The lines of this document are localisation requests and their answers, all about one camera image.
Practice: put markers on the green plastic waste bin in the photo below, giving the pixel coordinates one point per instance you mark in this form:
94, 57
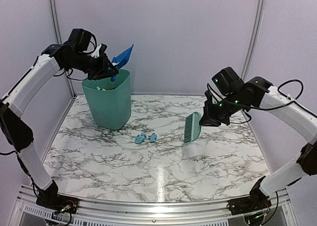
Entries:
109, 109

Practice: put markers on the paper scraps inside bin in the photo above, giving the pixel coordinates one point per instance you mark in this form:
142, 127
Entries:
104, 89

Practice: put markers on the blue plastic dustpan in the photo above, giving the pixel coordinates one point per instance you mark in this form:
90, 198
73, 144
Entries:
122, 59

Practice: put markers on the green hand brush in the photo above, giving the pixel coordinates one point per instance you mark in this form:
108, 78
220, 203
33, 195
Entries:
192, 128

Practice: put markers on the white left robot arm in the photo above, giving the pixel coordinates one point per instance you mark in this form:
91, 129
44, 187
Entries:
13, 104

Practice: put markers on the light blue white paper scrap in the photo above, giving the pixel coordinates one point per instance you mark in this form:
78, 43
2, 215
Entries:
152, 138

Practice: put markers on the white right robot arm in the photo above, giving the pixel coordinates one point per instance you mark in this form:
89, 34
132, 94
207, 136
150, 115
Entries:
260, 94

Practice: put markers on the left aluminium frame post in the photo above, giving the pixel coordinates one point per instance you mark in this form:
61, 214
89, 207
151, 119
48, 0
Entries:
58, 40

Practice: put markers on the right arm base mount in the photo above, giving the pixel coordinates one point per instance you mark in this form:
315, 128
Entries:
248, 207

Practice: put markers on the right aluminium frame post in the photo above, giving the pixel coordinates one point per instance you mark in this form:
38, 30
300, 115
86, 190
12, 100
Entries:
254, 38

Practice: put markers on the aluminium front rail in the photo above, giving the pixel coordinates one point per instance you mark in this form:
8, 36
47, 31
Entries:
94, 212

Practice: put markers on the aluminium frame post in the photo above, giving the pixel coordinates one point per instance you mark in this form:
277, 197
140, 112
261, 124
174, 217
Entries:
58, 40
254, 38

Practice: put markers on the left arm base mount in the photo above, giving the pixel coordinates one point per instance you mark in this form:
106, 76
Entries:
62, 202

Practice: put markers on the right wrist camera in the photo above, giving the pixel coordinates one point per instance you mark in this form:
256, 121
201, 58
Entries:
227, 81

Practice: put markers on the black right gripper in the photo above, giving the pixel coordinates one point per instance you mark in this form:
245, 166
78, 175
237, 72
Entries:
209, 118

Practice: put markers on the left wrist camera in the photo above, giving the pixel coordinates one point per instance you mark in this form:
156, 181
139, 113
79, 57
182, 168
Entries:
80, 38

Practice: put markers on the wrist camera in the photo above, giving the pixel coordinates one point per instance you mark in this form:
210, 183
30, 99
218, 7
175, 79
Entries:
80, 38
227, 81

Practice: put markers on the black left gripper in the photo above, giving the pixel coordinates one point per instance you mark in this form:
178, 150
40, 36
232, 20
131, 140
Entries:
103, 71

